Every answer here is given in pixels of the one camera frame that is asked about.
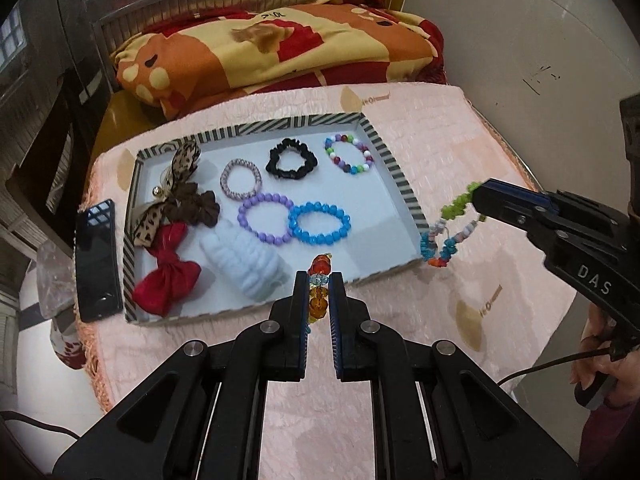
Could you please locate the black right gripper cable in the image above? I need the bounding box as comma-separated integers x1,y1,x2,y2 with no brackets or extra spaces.
497,346,614,387

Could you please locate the striped white tray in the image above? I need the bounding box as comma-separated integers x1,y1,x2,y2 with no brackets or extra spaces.
122,113,427,325

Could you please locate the red satin hair bow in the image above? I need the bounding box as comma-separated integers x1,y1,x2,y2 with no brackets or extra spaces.
132,222,202,318

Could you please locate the pink fuzzy bed cover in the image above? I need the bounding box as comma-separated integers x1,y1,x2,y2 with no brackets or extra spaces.
84,84,574,479

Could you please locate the blue bead bracelet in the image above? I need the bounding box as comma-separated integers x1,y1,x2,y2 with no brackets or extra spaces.
286,200,353,246

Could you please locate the leopard print hair bow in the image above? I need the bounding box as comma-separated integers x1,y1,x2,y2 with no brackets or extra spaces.
131,140,220,248

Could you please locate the orange yellow cartoon blanket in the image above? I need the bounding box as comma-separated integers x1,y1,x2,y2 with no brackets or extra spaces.
112,0,447,120

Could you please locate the black power cable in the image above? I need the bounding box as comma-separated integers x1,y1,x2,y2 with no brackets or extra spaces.
0,409,82,441

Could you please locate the light blue fluffy scrunchie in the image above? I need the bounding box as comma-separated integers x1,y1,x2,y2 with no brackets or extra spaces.
198,219,288,301

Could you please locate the amber orange bead bracelet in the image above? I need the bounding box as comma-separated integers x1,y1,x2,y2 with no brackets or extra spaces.
306,252,333,336

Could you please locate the green flower bead bracelet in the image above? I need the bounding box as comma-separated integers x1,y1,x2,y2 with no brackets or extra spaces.
418,181,490,269

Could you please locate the multicolour bead bracelet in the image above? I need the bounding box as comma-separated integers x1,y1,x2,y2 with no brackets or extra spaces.
323,132,377,176

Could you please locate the purple bead bracelet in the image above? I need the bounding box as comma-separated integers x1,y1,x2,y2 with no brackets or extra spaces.
236,192,296,246

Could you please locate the grey cushioned stool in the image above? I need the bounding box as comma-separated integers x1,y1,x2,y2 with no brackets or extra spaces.
36,240,87,370

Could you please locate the dark wooden chair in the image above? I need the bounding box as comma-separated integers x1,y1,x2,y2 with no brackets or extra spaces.
1,68,108,258

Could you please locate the black scrunchie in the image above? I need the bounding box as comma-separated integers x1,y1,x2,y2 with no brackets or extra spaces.
266,138,318,181

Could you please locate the grey braided hair tie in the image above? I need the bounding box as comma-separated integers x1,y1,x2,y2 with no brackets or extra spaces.
219,157,265,202

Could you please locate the person's right hand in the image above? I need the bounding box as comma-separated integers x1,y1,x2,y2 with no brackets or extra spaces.
569,303,640,411

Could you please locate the black smartphone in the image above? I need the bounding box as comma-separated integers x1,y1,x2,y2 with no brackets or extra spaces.
75,200,122,323

